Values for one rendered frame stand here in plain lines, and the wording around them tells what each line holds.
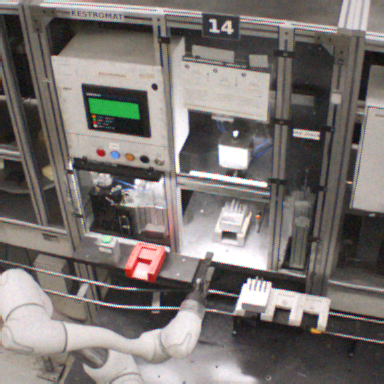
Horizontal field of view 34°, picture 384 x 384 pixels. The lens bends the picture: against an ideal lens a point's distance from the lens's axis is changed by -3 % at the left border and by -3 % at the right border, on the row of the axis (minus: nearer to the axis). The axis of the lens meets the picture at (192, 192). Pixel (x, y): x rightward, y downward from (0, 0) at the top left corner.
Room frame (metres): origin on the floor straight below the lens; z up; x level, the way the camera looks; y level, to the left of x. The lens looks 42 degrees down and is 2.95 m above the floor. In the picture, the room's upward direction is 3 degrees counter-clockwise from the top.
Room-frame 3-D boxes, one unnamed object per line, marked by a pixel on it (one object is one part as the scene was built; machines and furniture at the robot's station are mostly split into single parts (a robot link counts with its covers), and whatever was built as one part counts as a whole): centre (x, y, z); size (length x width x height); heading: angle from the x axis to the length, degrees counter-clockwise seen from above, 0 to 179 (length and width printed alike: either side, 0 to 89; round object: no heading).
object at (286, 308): (1.61, -0.35, 0.84); 0.36 x 0.14 x 0.10; 72
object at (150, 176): (1.93, 0.29, 1.37); 0.36 x 0.04 x 0.04; 72
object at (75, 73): (2.06, 0.24, 1.60); 0.42 x 0.29 x 0.46; 72
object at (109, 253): (1.88, 0.36, 0.97); 0.08 x 0.08 x 0.12; 72
